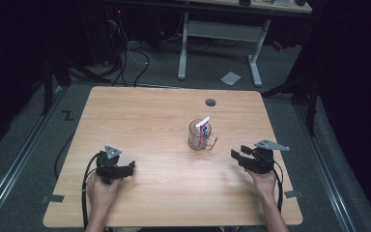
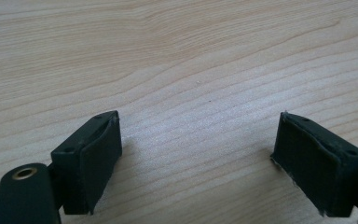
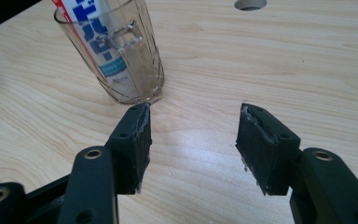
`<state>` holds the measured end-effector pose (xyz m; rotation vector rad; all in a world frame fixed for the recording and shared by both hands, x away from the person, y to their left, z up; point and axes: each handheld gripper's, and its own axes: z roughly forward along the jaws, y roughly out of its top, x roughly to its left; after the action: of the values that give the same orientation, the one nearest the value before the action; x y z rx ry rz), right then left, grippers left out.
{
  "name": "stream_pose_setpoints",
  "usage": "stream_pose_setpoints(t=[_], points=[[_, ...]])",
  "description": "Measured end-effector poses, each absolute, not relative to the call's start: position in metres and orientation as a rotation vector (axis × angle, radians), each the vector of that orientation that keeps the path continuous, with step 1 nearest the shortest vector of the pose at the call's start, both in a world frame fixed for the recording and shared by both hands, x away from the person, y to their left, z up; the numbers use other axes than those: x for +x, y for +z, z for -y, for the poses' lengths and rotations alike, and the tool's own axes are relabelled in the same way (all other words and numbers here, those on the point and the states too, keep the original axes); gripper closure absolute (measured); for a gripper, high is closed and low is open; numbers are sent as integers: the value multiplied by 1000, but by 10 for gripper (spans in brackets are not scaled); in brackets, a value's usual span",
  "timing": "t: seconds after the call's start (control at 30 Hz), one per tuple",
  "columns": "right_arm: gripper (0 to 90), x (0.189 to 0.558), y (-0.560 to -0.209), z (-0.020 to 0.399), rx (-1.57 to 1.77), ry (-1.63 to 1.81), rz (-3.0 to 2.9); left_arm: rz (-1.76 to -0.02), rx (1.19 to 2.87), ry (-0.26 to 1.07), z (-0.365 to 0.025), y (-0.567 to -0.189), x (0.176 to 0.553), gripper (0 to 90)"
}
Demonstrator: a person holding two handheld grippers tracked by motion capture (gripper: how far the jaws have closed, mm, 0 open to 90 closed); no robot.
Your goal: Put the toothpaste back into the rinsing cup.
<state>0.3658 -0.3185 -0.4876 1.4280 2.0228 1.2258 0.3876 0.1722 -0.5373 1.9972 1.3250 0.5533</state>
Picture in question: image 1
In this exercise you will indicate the grey paper sheet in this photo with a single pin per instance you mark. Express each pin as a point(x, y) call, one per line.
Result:
point(230, 78)

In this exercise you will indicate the white toothpaste tube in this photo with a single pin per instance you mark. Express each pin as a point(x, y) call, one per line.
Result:
point(203, 129)

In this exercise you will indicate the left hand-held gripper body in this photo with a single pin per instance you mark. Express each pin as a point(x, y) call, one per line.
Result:
point(108, 167)

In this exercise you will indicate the metal floor rail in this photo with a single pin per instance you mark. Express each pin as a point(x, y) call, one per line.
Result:
point(325, 174)
point(16, 161)

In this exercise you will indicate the white metal frame desk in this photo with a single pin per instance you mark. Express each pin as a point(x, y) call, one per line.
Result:
point(222, 31)

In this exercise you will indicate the black metal stand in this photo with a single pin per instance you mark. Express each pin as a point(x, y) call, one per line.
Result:
point(47, 87)
point(312, 106)

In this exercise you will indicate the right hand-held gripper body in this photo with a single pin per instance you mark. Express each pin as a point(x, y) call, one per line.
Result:
point(260, 162)

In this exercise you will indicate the person's left hand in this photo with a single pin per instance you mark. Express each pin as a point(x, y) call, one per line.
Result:
point(101, 193)

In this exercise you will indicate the small red object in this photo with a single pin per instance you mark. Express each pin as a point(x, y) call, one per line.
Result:
point(277, 45)

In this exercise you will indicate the grey tape piece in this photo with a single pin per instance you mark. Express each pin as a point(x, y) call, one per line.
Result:
point(56, 198)
point(293, 194)

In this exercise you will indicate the person's right hand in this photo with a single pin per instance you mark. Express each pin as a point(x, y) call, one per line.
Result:
point(264, 185)

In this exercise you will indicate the clear glass mug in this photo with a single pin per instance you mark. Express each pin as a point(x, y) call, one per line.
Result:
point(199, 137)

